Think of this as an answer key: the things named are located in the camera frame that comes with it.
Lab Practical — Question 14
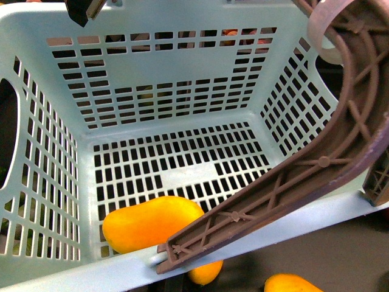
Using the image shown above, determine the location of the yellow mango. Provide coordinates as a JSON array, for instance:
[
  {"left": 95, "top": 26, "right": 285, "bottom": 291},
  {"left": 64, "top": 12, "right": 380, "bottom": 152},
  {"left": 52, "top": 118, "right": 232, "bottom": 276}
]
[{"left": 102, "top": 196, "right": 204, "bottom": 254}]

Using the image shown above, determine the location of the light blue plastic basket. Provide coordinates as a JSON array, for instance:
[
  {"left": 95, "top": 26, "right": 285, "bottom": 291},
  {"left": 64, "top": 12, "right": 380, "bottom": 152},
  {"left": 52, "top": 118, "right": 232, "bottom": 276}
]
[{"left": 1, "top": 1, "right": 388, "bottom": 291}]

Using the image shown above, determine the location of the brown basket handle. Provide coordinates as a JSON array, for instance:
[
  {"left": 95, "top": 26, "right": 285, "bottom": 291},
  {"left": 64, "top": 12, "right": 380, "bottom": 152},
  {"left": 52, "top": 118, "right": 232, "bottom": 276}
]
[{"left": 156, "top": 1, "right": 388, "bottom": 274}]

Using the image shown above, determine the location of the orange mango on shelf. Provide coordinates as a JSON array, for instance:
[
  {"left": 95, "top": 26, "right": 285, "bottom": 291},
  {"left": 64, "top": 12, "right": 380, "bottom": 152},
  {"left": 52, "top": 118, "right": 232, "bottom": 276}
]
[{"left": 264, "top": 274, "right": 322, "bottom": 292}]

